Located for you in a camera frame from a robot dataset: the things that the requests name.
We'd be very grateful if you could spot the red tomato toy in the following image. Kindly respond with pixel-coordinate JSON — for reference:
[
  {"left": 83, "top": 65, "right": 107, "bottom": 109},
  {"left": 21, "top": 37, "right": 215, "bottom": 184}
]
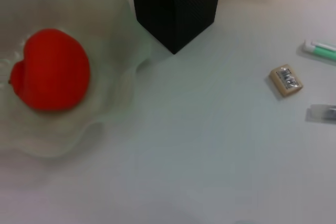
[{"left": 9, "top": 28, "right": 92, "bottom": 112}]

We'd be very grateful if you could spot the green pen with white clip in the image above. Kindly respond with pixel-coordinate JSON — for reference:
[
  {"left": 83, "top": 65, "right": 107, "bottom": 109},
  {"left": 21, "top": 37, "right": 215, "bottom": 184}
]
[{"left": 303, "top": 39, "right": 336, "bottom": 64}]

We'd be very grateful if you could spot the translucent green fruit plate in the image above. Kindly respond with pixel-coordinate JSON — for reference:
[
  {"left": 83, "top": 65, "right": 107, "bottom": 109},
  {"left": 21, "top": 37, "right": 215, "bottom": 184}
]
[{"left": 0, "top": 0, "right": 153, "bottom": 159}]

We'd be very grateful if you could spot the black mesh pen holder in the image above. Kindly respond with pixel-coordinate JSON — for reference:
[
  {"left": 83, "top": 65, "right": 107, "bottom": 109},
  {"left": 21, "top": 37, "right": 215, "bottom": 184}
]
[{"left": 129, "top": 0, "right": 224, "bottom": 55}]

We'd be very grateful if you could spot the beige eraser with barcode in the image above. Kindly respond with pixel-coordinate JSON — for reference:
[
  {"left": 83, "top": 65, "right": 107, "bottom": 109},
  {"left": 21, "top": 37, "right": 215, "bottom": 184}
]
[{"left": 268, "top": 63, "right": 304, "bottom": 98}]

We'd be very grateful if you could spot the grey glitter marker pen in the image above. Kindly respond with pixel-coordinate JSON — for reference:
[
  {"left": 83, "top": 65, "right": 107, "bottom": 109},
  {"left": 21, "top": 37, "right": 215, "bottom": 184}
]
[{"left": 306, "top": 104, "right": 336, "bottom": 123}]

